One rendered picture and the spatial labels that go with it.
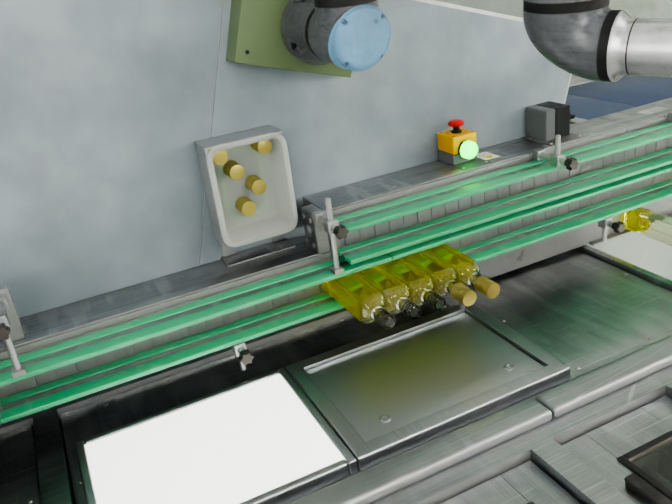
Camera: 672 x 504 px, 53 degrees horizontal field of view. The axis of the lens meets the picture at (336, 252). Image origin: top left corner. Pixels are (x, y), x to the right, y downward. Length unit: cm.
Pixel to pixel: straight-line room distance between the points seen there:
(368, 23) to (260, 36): 27
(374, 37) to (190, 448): 81
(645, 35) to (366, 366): 81
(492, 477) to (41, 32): 113
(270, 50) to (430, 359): 71
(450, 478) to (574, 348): 48
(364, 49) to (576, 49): 41
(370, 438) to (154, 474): 38
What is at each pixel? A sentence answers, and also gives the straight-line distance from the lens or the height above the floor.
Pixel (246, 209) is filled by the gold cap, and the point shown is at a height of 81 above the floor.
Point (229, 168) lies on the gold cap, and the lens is 146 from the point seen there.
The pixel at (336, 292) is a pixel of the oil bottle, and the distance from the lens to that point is 146.
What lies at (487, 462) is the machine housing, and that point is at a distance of 123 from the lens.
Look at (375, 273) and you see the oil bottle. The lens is 146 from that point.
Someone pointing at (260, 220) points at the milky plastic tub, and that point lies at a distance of 155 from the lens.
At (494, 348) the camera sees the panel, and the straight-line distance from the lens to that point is 147.
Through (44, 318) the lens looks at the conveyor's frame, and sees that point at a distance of 150.
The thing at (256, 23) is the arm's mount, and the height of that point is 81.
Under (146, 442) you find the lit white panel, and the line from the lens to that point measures 136.
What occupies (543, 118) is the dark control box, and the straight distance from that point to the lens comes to 184.
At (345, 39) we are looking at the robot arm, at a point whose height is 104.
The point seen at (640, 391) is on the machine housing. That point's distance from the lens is 142.
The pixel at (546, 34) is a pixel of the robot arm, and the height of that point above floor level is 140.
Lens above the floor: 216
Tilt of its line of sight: 58 degrees down
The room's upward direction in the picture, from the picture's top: 127 degrees clockwise
